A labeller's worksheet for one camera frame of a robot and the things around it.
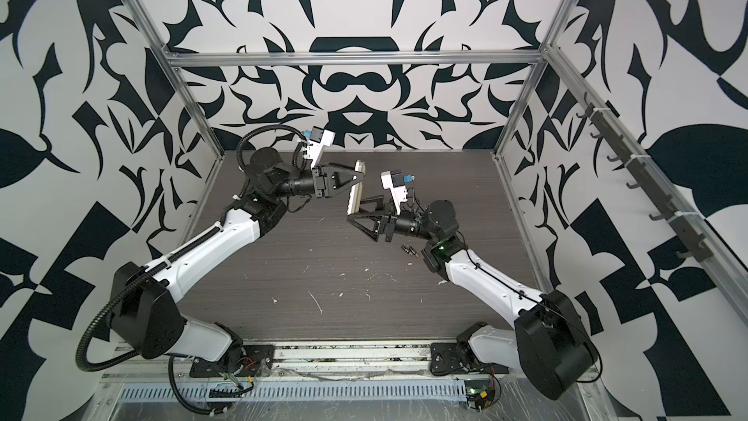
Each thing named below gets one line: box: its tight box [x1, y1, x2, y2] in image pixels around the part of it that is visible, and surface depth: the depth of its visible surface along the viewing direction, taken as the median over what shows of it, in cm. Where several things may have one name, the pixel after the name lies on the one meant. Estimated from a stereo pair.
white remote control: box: [346, 181, 364, 216], surface depth 63 cm
